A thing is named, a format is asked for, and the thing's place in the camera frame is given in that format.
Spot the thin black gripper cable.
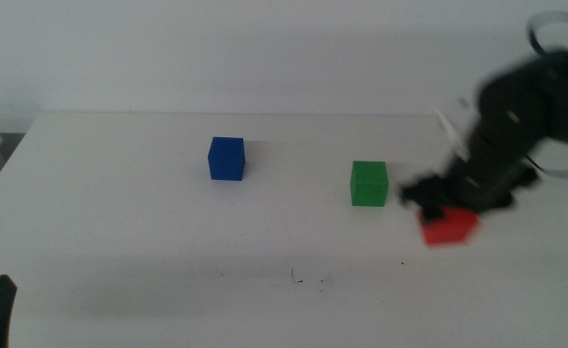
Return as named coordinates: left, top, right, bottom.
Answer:
left=527, top=144, right=568, bottom=180

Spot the green cube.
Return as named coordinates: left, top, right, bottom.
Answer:
left=350, top=159, right=390, bottom=208

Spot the black looped wrist cable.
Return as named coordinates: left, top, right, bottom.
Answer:
left=526, top=12, right=568, bottom=57

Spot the red cube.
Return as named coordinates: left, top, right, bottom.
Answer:
left=417, top=206, right=482, bottom=248

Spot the blue cube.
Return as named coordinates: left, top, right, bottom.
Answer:
left=207, top=136, right=246, bottom=182

